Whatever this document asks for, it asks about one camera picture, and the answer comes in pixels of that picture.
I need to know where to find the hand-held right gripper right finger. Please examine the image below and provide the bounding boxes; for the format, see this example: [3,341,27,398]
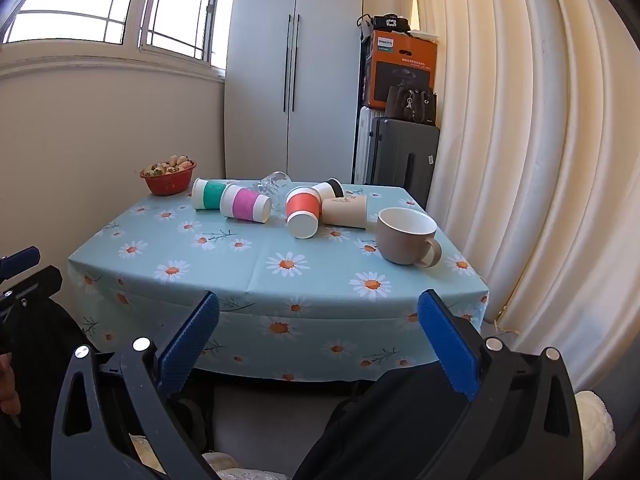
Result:
[417,289,586,480]

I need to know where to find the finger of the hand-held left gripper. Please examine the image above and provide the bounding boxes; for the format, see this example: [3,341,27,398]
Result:
[0,246,42,281]
[0,265,63,322]

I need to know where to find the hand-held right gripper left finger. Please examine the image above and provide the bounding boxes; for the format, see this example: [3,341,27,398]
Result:
[50,290,223,480]

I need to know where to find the pink banded paper cup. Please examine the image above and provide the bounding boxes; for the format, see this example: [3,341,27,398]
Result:
[220,183,272,223]

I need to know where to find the green banded paper cup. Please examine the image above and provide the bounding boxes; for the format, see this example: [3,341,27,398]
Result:
[191,178,233,211]

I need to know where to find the brown paper cup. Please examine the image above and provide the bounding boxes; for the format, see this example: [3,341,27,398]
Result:
[321,194,368,230]

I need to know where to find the orange banded paper cup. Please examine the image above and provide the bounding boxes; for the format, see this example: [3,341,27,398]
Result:
[286,186,322,239]

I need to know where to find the clear glass cup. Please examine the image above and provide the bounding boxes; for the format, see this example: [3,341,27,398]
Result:
[257,171,292,202]

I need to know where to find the black and white paper cup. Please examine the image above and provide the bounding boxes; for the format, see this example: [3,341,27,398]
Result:
[311,178,345,201]

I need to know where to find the person's left hand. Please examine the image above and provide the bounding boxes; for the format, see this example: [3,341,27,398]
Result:
[0,353,22,417]

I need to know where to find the dark cloth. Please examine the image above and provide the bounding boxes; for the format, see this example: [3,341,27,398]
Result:
[0,300,101,480]

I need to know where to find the floral light blue tablecloth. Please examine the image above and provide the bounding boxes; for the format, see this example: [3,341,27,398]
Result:
[67,180,491,383]

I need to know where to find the person's black pants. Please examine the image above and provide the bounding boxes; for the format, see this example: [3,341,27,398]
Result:
[290,360,481,480]

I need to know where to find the beige ceramic mug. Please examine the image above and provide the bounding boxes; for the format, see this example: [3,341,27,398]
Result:
[375,207,443,268]

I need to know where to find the white fluffy slipper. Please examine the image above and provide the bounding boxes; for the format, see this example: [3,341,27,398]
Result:
[574,390,617,476]
[201,452,297,480]

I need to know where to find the red plastic bowl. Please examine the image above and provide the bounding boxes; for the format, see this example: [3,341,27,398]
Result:
[140,161,197,197]

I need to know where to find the pile of small pale food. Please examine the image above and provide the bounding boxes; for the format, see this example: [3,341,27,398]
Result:
[142,154,194,177]

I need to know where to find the dark grey suitcase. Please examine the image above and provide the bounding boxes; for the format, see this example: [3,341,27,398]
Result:
[368,116,441,207]

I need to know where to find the cream curtain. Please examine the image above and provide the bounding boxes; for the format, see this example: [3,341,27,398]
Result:
[390,0,637,396]

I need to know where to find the white suitcase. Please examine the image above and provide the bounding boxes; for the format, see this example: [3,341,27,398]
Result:
[354,106,388,186]

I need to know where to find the brown handbag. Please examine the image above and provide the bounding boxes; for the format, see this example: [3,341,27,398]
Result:
[385,84,437,127]

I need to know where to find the orange cardboard box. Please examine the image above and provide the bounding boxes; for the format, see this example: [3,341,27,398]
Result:
[362,30,438,109]

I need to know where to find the grey wardrobe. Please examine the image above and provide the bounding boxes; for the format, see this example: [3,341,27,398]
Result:
[223,0,364,186]

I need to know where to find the white framed window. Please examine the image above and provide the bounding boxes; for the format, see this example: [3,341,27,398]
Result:
[0,0,228,71]

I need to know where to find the black wardrobe handle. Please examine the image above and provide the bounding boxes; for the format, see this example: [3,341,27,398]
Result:
[291,14,301,113]
[283,15,291,113]

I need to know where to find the black camera bag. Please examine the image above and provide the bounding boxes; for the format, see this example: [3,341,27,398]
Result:
[372,14,411,32]

